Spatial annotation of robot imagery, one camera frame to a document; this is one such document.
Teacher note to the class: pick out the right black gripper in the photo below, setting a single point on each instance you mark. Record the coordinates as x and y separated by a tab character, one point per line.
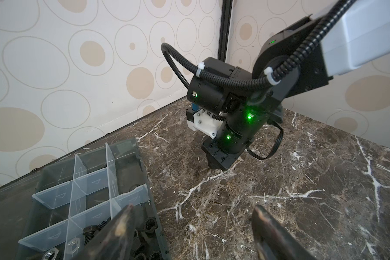
237	132

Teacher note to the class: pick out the clear compartment organizer box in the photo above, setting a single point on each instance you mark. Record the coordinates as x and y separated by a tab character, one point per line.
54	212

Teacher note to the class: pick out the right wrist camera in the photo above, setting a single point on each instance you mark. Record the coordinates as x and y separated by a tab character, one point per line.
201	121

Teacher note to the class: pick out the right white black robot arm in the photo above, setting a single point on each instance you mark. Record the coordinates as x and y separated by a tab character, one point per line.
230	105

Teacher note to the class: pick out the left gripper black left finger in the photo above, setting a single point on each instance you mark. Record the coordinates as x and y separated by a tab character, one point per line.
115	240

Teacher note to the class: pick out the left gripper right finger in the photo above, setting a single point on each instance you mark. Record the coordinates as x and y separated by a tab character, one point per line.
272	241

